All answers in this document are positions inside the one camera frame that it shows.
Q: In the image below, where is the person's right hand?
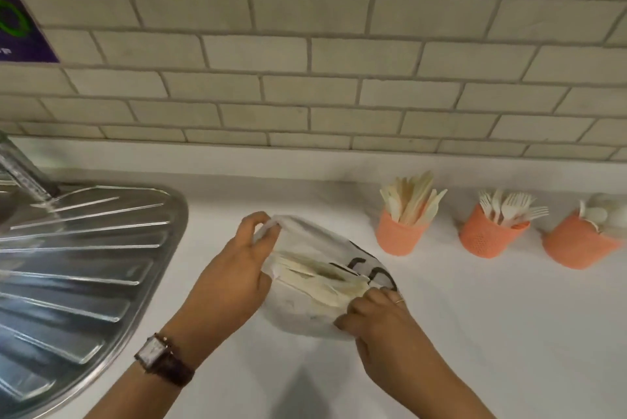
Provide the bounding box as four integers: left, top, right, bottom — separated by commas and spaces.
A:
334, 286, 442, 391

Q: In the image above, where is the chrome faucet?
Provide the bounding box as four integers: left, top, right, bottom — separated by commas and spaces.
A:
0, 132, 62, 201

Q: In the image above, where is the person's left forearm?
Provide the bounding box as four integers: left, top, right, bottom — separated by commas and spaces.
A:
86, 362, 197, 419

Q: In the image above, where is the brown strap wristwatch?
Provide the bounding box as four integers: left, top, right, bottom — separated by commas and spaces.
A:
135, 333, 196, 389

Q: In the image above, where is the stainless steel sink drainboard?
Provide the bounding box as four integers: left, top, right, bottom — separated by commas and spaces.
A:
0, 181, 189, 419

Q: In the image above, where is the person's left hand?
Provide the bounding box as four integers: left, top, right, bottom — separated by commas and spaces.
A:
164, 211, 283, 371

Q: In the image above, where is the orange mesh plastic cup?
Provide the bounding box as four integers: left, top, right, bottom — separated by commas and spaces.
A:
542, 213, 623, 270
376, 210, 427, 256
458, 203, 531, 259

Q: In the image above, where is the translucent black print plastic bag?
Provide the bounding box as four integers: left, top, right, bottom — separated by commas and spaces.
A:
252, 214, 402, 339

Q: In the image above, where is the blue wall sign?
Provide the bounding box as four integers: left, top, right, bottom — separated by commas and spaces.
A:
0, 0, 59, 64

